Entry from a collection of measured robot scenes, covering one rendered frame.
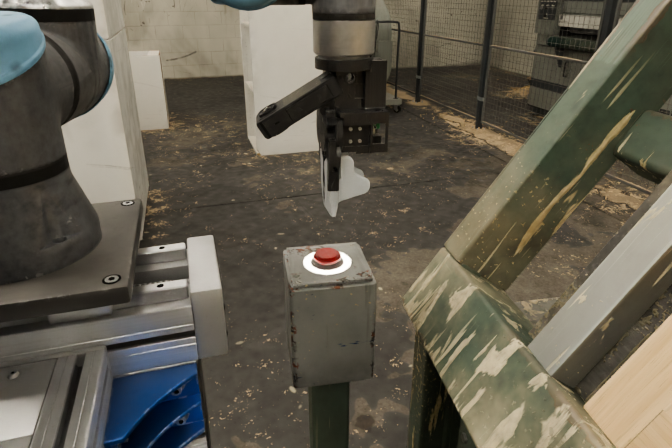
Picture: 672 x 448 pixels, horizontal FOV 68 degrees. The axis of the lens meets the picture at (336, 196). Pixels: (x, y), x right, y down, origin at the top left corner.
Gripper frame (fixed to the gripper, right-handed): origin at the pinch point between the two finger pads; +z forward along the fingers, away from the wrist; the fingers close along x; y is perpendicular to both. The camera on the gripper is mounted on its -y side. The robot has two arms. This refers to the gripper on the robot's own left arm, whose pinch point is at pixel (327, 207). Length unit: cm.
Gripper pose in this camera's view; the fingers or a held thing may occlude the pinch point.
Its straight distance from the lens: 68.5
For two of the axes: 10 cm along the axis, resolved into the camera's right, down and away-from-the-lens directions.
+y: 9.8, -0.7, 1.6
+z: 0.0, 9.3, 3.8
